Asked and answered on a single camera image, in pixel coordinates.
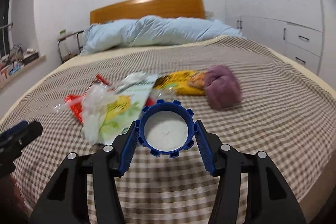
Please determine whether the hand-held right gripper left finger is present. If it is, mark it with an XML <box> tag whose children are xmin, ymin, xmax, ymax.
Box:
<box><xmin>28</xmin><ymin>121</ymin><xmax>138</xmax><ymax>224</ymax></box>

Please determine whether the red wrapper with clear window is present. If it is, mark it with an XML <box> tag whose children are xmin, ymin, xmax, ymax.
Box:
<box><xmin>54</xmin><ymin>74</ymin><xmax>111</xmax><ymax>123</ymax></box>

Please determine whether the white wardrobe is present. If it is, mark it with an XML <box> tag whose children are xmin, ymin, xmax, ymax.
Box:
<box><xmin>218</xmin><ymin>0</ymin><xmax>336</xmax><ymax>77</ymax></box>

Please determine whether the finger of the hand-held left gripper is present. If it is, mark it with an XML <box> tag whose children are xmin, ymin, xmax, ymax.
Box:
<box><xmin>0</xmin><ymin>121</ymin><xmax>29</xmax><ymax>147</ymax></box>
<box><xmin>0</xmin><ymin>122</ymin><xmax>43</xmax><ymax>180</ymax></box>

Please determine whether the pile of bags and boxes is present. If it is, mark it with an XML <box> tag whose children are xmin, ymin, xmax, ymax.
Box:
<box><xmin>0</xmin><ymin>44</ymin><xmax>36</xmax><ymax>83</ymax></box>

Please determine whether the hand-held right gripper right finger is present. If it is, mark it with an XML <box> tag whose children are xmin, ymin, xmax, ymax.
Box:
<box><xmin>196</xmin><ymin>120</ymin><xmax>306</xmax><ymax>224</ymax></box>

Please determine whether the black box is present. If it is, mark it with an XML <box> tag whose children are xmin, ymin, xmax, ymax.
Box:
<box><xmin>24</xmin><ymin>52</ymin><xmax>43</xmax><ymax>63</ymax></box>

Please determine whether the white window railing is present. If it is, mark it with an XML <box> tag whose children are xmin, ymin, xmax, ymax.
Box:
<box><xmin>0</xmin><ymin>22</ymin><xmax>14</xmax><ymax>59</ymax></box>

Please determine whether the beige bed sheet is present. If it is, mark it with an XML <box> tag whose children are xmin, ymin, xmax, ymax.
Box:
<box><xmin>0</xmin><ymin>35</ymin><xmax>336</xmax><ymax>119</ymax></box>

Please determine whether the brown checkered bed cover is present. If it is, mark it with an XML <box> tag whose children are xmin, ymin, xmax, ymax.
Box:
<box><xmin>0</xmin><ymin>35</ymin><xmax>332</xmax><ymax>224</ymax></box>

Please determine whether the purple towel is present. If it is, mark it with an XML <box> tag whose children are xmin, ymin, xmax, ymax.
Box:
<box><xmin>204</xmin><ymin>64</ymin><xmax>242</xmax><ymax>110</ymax></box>

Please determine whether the green and white printed packet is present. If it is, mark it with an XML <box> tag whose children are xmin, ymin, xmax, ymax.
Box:
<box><xmin>98</xmin><ymin>71</ymin><xmax>159</xmax><ymax>144</ymax></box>

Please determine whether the yellow snack bag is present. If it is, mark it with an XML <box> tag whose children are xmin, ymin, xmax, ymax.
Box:
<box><xmin>154</xmin><ymin>70</ymin><xmax>210</xmax><ymax>96</ymax></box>

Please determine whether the light blue duvet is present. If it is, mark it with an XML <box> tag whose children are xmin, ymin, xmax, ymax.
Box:
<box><xmin>80</xmin><ymin>15</ymin><xmax>243</xmax><ymax>56</ymax></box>

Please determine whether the black metal bedside rack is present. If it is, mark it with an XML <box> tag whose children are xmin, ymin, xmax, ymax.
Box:
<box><xmin>58</xmin><ymin>30</ymin><xmax>86</xmax><ymax>63</ymax></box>

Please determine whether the blue ribbed lid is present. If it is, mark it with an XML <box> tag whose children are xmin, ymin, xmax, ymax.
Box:
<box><xmin>138</xmin><ymin>99</ymin><xmax>195</xmax><ymax>159</ymax></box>

